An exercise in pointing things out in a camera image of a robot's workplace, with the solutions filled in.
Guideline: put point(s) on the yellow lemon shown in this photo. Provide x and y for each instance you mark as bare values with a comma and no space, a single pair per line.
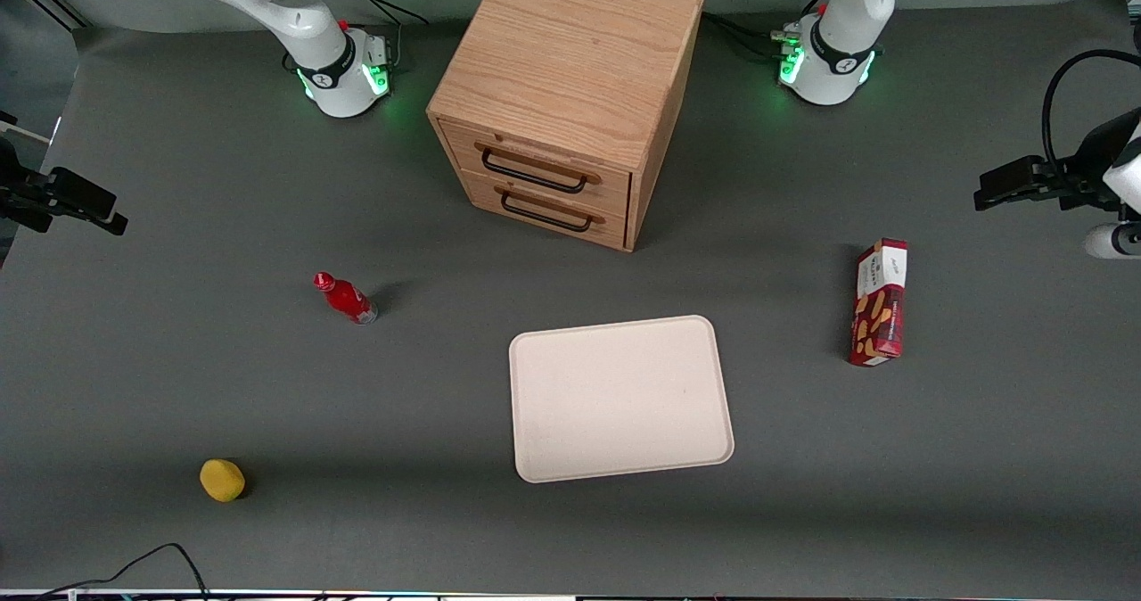
222,480

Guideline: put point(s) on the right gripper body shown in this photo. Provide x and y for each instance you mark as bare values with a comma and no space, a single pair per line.
20,191

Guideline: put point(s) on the wooden two-drawer cabinet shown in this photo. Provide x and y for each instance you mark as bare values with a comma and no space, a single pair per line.
570,75

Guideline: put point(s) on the red cookie box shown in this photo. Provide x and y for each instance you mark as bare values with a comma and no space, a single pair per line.
879,307

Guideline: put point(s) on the small red bottle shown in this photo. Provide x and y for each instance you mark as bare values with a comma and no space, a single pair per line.
348,299

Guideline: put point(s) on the cream rectangular tray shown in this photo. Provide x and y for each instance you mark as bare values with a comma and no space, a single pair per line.
619,398

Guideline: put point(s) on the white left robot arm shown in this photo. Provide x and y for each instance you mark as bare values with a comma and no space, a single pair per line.
847,12

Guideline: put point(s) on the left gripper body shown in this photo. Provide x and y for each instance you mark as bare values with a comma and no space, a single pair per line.
1089,176

